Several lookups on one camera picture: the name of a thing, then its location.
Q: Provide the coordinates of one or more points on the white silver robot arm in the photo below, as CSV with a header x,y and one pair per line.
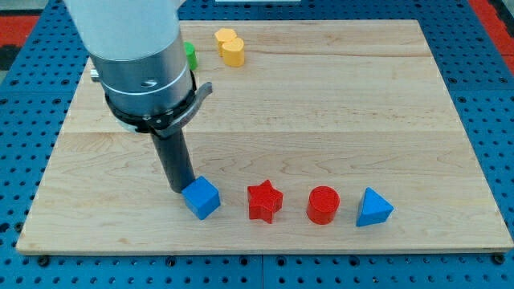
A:
x,y
137,50

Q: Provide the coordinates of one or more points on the yellow heart block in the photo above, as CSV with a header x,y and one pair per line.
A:
x,y
233,53

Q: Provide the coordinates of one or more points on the red star block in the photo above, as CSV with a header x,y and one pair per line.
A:
x,y
264,201

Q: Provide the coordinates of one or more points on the blue triangle block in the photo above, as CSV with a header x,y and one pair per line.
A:
x,y
373,208

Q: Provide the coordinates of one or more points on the blue cube block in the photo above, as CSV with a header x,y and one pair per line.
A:
x,y
201,197

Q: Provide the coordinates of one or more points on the red cylinder block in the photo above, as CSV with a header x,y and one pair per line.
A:
x,y
323,204

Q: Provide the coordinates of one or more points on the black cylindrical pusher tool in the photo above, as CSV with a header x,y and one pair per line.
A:
x,y
175,160

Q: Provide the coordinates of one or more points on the wooden board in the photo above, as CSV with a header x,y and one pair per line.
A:
x,y
344,104

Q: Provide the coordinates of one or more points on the yellow hexagon block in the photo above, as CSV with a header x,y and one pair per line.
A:
x,y
224,35

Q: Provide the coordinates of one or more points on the green cylinder block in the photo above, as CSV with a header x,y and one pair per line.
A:
x,y
191,55

